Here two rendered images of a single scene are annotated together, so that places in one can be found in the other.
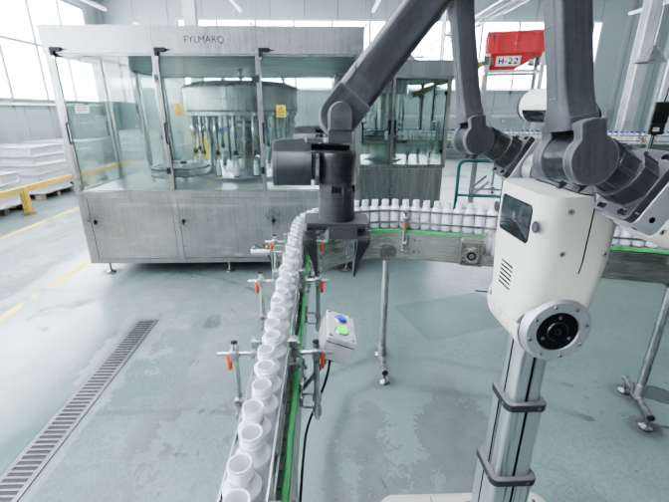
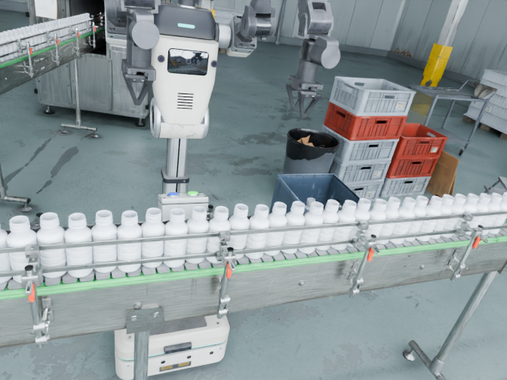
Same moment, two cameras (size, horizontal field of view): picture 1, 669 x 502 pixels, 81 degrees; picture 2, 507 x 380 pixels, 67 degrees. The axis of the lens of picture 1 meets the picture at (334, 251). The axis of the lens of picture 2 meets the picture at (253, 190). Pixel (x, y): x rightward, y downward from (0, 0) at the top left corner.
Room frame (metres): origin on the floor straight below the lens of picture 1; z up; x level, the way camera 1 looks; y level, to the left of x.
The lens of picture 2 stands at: (1.13, 0.99, 1.71)
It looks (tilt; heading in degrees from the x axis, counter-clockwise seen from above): 28 degrees down; 247
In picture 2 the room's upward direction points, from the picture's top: 10 degrees clockwise
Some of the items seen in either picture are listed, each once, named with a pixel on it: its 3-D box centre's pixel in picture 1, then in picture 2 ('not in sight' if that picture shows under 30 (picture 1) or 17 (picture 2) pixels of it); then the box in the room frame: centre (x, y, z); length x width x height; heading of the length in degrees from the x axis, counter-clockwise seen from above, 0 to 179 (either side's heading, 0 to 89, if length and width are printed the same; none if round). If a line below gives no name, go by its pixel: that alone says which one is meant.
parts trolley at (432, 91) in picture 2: not in sight; (440, 116); (-3.19, -3.08, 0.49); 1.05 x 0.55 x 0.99; 2
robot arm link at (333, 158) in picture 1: (334, 167); (312, 50); (0.61, 0.00, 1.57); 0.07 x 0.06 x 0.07; 95
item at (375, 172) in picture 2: not in sight; (350, 163); (-1.03, -1.86, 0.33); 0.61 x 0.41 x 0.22; 8
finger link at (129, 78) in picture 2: not in sight; (136, 85); (1.07, 0.00, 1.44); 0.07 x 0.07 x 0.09; 6
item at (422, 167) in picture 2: not in sight; (400, 159); (-1.73, -1.98, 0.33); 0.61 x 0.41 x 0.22; 5
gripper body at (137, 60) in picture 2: not in sight; (138, 56); (1.07, 0.01, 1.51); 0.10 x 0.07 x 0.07; 96
